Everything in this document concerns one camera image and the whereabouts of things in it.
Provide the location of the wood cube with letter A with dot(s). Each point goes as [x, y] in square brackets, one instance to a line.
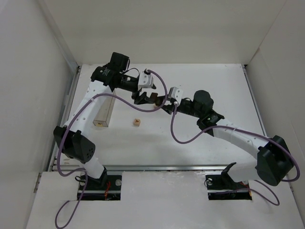
[137, 122]

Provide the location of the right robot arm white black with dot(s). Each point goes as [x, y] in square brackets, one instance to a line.
[273, 160]

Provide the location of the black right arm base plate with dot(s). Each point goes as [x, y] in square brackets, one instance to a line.
[220, 186]

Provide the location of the aluminium left side rail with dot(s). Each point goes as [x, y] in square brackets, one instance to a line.
[65, 107]

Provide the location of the clear plastic box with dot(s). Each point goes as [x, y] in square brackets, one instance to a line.
[104, 114]

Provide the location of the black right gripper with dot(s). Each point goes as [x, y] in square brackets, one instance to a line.
[169, 108]

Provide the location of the aluminium front rail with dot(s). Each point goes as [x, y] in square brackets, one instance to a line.
[164, 167]

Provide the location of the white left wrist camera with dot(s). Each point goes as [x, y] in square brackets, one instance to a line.
[144, 76]

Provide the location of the aluminium rail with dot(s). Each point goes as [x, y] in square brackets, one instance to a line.
[65, 107]
[253, 120]
[164, 167]

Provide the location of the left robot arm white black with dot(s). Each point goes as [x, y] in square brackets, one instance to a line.
[73, 137]

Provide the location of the aluminium right side rail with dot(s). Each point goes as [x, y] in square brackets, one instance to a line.
[253, 120]

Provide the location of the dark brown wood block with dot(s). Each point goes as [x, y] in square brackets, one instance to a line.
[153, 97]

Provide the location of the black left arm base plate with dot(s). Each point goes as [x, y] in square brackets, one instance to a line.
[110, 191]

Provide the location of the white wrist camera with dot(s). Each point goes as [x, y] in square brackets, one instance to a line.
[175, 95]
[144, 76]

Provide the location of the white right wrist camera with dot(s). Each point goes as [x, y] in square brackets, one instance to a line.
[175, 95]

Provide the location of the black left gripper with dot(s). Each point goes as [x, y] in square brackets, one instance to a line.
[137, 94]

